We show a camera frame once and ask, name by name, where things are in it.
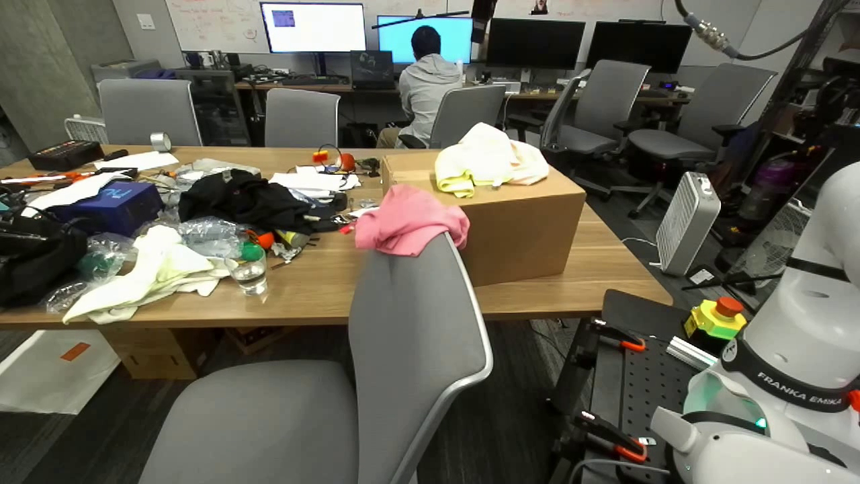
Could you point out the clear plastic bottle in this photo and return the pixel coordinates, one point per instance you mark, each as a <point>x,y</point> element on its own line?
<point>253,271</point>

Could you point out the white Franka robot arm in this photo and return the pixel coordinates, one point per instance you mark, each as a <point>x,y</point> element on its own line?
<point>808,313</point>

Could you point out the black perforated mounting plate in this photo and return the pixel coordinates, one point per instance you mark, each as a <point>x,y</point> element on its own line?
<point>628,385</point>

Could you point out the white flat sheet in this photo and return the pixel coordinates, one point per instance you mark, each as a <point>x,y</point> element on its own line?
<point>77,190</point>

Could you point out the brown cardboard box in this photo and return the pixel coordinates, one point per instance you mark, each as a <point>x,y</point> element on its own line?
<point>529,232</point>

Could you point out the wide black computer monitor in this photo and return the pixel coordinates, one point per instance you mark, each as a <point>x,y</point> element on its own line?
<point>646,45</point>
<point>537,45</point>

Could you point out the small computer monitor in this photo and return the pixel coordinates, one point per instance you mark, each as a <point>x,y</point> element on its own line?
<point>453,42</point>

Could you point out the cream white cloth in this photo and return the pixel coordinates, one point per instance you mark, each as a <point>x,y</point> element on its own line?
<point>151,271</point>

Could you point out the pink shirt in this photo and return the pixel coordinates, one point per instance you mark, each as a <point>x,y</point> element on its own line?
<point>408,220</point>

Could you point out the black bag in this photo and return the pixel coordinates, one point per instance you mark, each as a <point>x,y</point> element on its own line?
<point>37,259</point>

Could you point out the white bag orange label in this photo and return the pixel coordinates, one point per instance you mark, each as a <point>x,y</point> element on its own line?
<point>56,373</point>

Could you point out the grey mesh-back office chair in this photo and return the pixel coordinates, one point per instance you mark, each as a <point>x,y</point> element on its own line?
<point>271,420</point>

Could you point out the peach shirt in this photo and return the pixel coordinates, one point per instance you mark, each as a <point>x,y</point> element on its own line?
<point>500,153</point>

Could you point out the white light switch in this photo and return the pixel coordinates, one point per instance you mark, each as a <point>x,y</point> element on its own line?
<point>146,22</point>

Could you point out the blue box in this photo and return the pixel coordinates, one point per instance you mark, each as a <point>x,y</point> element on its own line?
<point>116,206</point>

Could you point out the white book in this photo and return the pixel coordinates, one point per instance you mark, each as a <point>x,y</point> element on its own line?
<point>135,162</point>

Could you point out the yellow red emergency stop button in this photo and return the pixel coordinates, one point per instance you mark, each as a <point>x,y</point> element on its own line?
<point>715,318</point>

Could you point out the monitor showing white screen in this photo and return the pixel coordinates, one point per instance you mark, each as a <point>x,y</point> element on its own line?
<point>314,27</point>

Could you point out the black green small gadget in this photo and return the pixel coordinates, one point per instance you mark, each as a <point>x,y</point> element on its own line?
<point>370,167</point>

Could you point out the black clothing pile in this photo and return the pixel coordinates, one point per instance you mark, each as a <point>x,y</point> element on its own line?
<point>242,200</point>

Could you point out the person in grey hoodie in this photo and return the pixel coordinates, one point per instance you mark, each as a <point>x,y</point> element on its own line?
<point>429,84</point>

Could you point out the white wall whiteboard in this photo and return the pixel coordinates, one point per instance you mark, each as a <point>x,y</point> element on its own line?
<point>216,22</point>

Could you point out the small cardboard box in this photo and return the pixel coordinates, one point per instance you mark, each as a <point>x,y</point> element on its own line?
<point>150,352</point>

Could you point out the red yellow block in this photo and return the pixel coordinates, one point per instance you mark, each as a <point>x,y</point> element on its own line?
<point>322,158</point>

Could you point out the black flat case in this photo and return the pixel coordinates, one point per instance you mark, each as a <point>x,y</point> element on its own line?
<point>65,155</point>

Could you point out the clear plastic bag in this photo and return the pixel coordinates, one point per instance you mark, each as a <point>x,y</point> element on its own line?
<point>109,259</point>
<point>210,237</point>

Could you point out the white space heater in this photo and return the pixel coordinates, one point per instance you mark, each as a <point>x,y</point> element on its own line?
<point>690,224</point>

